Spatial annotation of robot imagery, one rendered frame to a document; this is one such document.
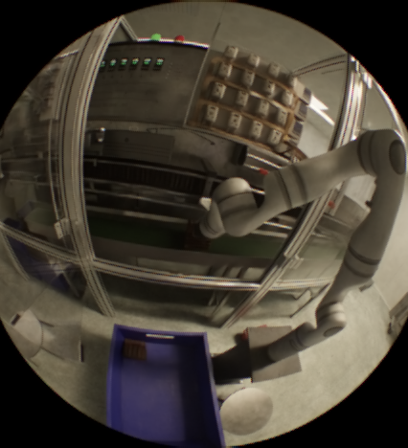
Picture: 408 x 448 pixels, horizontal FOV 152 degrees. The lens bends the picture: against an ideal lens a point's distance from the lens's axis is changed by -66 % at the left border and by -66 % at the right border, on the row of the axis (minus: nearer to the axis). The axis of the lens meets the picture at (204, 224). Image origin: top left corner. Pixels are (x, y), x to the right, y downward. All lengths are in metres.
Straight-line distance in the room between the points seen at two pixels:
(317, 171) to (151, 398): 0.97
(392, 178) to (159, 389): 1.01
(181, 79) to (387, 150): 0.95
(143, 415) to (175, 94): 1.62
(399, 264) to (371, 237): 4.31
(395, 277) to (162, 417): 4.62
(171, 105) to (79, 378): 1.69
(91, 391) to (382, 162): 1.39
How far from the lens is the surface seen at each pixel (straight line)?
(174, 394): 0.89
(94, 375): 1.17
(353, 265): 0.36
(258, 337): 0.68
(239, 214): 0.25
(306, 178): 0.25
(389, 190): 0.31
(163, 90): 1.00
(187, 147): 0.88
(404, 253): 4.63
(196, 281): 0.65
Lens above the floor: 1.10
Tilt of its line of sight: 30 degrees down
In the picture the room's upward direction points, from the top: 17 degrees clockwise
